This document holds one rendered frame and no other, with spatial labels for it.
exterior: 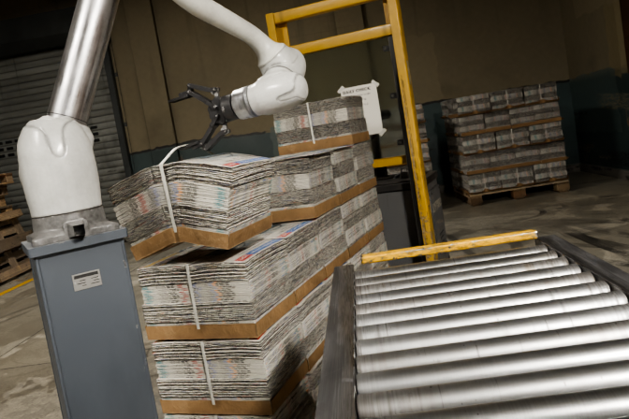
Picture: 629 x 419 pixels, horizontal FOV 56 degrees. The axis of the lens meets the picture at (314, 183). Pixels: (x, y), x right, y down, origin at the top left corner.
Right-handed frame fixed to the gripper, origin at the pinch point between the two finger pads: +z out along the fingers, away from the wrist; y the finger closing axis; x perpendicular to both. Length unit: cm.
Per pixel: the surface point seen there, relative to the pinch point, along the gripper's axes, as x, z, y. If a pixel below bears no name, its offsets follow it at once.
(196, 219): -14.2, -6.9, 28.4
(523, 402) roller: -83, -90, 53
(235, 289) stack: -10, -11, 50
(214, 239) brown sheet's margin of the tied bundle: -14.0, -11.0, 35.0
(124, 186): -14.0, 14.1, 14.7
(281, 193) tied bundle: 47, -5, 29
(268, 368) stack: -7, -13, 74
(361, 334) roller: -59, -63, 51
